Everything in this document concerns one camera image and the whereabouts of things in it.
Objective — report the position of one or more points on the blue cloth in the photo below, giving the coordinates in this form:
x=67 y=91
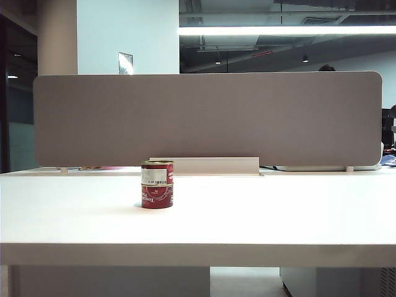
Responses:
x=389 y=161

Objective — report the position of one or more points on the grey fabric desk divider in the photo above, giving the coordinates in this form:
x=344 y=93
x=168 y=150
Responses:
x=204 y=117

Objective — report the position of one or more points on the framed wall notice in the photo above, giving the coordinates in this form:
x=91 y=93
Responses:
x=125 y=63

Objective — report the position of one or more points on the black office chair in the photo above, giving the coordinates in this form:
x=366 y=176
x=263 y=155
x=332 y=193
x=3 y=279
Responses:
x=388 y=123

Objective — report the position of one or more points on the red tomato can, white script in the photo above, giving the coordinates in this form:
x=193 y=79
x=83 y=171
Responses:
x=156 y=198

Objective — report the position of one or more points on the dark-haired person's head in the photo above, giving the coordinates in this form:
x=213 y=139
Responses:
x=326 y=67

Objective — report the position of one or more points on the white flat device behind divider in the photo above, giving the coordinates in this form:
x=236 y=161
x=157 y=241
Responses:
x=325 y=167

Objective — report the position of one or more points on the red tomato can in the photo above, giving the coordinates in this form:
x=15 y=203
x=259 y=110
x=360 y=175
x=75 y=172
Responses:
x=154 y=173
x=156 y=198

